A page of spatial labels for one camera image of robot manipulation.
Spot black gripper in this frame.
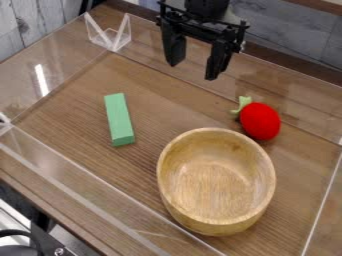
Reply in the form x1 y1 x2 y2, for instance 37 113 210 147
157 0 248 81

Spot red felt fruit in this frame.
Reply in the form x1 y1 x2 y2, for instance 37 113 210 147
231 96 280 140

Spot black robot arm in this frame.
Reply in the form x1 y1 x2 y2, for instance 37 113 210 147
156 0 249 81

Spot green rectangular block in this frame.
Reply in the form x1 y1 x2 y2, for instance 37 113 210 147
104 93 134 147

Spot clear acrylic tray walls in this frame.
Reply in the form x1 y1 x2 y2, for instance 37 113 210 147
0 7 342 256

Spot wooden bowl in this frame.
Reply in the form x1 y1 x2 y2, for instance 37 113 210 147
156 127 276 236

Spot black metal bracket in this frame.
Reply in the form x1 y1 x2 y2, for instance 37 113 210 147
29 223 77 256

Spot black cable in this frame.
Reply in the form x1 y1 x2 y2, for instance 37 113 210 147
0 229 42 256

